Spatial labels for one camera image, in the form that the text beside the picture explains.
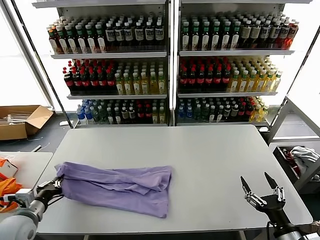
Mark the yellow juice bottle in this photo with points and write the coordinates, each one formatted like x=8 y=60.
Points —
x=260 y=83
x=127 y=87
x=233 y=84
x=119 y=87
x=136 y=87
x=153 y=87
x=243 y=84
x=251 y=84
x=269 y=83
x=144 y=87
x=255 y=114
x=161 y=86
x=276 y=83
x=263 y=114

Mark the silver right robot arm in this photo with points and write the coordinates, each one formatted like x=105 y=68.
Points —
x=287 y=233

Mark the cola bottle red cap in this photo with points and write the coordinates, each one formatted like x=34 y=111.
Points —
x=217 y=81
x=93 y=83
x=68 y=83
x=183 y=81
x=200 y=81
x=248 y=109
x=147 y=113
x=140 y=113
x=225 y=80
x=241 y=111
x=76 y=83
x=208 y=81
x=84 y=83
x=102 y=83
x=110 y=83
x=191 y=81

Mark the white metal shelf rack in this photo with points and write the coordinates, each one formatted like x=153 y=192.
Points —
x=111 y=55
x=236 y=52

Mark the purple t-shirt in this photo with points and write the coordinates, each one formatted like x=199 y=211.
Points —
x=112 y=187

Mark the red drink bottle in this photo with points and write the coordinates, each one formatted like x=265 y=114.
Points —
x=292 y=34

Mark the dark bottle beige label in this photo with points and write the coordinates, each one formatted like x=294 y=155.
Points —
x=255 y=33
x=246 y=33

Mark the blue water bottle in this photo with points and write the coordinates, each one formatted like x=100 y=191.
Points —
x=189 y=112
x=88 y=115
x=181 y=112
x=80 y=116

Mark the black plastic crate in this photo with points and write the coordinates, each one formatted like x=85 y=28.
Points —
x=282 y=160

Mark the white side table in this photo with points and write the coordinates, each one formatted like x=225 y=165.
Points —
x=32 y=170

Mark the dark bottle black white label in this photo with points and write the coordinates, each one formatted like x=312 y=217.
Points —
x=265 y=34
x=275 y=32
x=139 y=33
x=149 y=33
x=128 y=34
x=159 y=33
x=110 y=34
x=283 y=33
x=119 y=34

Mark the open cardboard box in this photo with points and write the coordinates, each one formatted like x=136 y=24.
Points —
x=14 y=131

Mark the grey metal cart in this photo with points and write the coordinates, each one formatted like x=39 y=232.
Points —
x=280 y=119

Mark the dark slanted pole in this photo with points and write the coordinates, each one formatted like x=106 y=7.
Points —
x=38 y=57

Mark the small dark bottle white label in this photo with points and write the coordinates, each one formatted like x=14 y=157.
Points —
x=124 y=113
x=226 y=111
x=132 y=113
x=234 y=111

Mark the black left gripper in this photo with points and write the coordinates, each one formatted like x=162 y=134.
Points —
x=48 y=193

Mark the reddish tea bottle white label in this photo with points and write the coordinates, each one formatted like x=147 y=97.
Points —
x=53 y=42

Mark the green tinted bottle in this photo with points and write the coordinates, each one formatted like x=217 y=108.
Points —
x=96 y=116
x=197 y=112
x=204 y=112
x=103 y=116

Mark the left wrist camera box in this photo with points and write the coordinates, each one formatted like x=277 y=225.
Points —
x=23 y=193

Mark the small white oval object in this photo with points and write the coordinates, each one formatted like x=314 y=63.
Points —
x=262 y=129
x=64 y=123

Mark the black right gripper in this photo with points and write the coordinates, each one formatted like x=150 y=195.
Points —
x=273 y=210

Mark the red crumpled garment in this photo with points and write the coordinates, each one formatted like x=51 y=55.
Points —
x=287 y=153

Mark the orange fabric bag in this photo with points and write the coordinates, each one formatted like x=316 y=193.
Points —
x=10 y=183

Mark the white packing material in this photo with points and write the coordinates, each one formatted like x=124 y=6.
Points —
x=16 y=117

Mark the dark bottle green neck label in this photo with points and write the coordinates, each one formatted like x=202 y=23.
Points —
x=185 y=38
x=195 y=38
x=61 y=42
x=90 y=42
x=81 y=42
x=234 y=38
x=225 y=38
x=100 y=42
x=205 y=38
x=71 y=42
x=215 y=38

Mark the white crumpled garment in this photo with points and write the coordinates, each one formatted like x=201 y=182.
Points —
x=302 y=156

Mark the small grey strip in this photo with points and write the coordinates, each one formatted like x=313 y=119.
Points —
x=36 y=147

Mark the orange white carton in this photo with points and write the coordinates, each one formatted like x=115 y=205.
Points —
x=9 y=168

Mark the yellow green drink bottle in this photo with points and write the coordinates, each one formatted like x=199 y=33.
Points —
x=161 y=117
x=155 y=117

